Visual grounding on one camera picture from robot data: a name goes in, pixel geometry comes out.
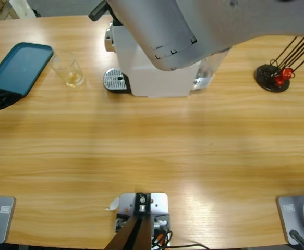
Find black capsule holder with rods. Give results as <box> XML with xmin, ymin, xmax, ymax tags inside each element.
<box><xmin>254</xmin><ymin>35</ymin><xmax>304</xmax><ymax>93</ymax></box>

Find white foam packing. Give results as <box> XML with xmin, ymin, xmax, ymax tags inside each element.
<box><xmin>9</xmin><ymin>0</ymin><xmax>37</xmax><ymax>19</ymax></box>

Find white paper tab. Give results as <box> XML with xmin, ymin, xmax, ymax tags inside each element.
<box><xmin>104</xmin><ymin>196</ymin><xmax>120</xmax><ymax>211</ymax></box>

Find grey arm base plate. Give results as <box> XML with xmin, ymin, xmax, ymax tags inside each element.
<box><xmin>276</xmin><ymin>192</ymin><xmax>304</xmax><ymax>246</ymax></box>
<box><xmin>0</xmin><ymin>195</ymin><xmax>16</xmax><ymax>244</ymax></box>

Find black base cable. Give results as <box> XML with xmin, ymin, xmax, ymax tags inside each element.
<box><xmin>289</xmin><ymin>229</ymin><xmax>304</xmax><ymax>250</ymax></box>

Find white capsule coffee machine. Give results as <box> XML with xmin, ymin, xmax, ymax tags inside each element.
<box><xmin>103</xmin><ymin>19</ymin><xmax>202</xmax><ymax>99</ymax></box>

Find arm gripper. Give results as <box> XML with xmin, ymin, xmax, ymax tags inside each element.
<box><xmin>88</xmin><ymin>1</ymin><xmax>108</xmax><ymax>22</ymax></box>

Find black orange cable bundle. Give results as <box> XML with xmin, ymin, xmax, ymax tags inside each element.
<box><xmin>151</xmin><ymin>229</ymin><xmax>173</xmax><ymax>250</ymax></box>

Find teal plastic tray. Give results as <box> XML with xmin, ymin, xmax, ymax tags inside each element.
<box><xmin>0</xmin><ymin>42</ymin><xmax>54</xmax><ymax>98</ymax></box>

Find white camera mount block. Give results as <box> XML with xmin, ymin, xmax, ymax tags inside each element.
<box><xmin>111</xmin><ymin>192</ymin><xmax>171</xmax><ymax>248</ymax></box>

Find dark camera post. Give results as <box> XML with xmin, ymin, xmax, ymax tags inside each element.
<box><xmin>104</xmin><ymin>192</ymin><xmax>153</xmax><ymax>250</ymax></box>

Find clear water tank black lid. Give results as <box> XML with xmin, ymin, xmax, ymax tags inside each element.
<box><xmin>193</xmin><ymin>48</ymin><xmax>231</xmax><ymax>91</ymax></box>

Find clear drinking glass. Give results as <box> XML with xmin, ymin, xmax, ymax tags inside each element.
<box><xmin>50</xmin><ymin>51</ymin><xmax>86</xmax><ymax>88</ymax></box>

